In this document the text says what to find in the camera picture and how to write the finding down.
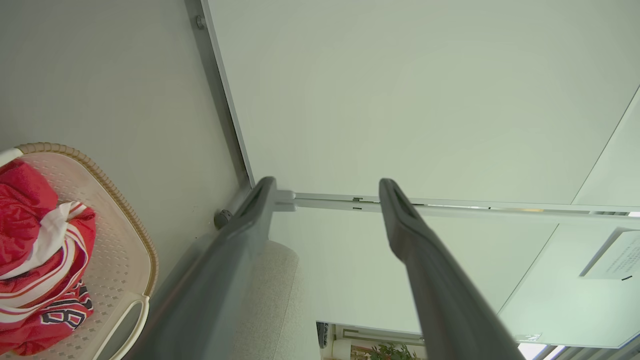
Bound white paper notice sheet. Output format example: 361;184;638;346
579;227;640;281

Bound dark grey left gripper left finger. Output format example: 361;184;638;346
125;176;277;360

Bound grey partition base rail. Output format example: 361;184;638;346
184;0;252;188

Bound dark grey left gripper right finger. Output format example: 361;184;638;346
378;178;526;360

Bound light grey fabric sofa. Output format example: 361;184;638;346
231;240;322;360

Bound red jersey with white stripes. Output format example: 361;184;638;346
0;201;97;357

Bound cream perforated plastic laundry basket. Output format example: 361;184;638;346
0;142;159;360

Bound green leafy potted plant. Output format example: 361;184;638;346
369;342;420;360

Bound grey slotted partition post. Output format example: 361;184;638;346
274;190;640;218

